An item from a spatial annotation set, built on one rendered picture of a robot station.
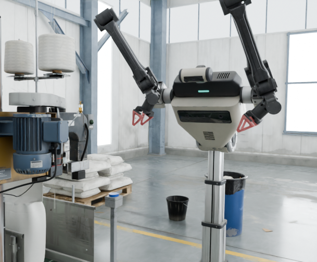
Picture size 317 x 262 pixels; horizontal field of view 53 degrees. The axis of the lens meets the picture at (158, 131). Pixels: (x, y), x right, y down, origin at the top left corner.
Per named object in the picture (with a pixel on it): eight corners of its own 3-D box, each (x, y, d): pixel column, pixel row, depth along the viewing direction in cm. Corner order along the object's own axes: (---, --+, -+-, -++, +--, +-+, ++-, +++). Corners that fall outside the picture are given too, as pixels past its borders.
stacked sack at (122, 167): (134, 171, 534) (134, 162, 533) (109, 178, 475) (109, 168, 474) (113, 168, 555) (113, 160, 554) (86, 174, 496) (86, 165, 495)
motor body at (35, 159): (59, 171, 139) (59, 114, 137) (29, 177, 126) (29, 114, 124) (35, 168, 146) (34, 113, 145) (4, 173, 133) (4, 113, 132)
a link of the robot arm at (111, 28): (112, 8, 158) (94, 20, 160) (110, 6, 153) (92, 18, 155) (157, 82, 167) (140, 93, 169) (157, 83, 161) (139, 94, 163)
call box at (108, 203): (123, 205, 194) (123, 195, 194) (115, 208, 187) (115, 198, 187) (112, 202, 198) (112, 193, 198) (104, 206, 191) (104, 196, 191)
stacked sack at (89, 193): (102, 193, 470) (102, 185, 469) (81, 200, 432) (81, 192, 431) (68, 187, 502) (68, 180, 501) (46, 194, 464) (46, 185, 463)
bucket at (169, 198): (192, 217, 414) (192, 197, 413) (182, 223, 388) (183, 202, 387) (172, 213, 429) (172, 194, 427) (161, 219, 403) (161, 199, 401)
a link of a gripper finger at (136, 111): (126, 121, 165) (134, 106, 163) (132, 121, 172) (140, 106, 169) (136, 129, 163) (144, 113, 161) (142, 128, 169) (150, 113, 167)
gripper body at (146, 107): (135, 108, 165) (141, 96, 163) (143, 109, 174) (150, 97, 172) (144, 115, 163) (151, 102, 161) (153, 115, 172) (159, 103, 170)
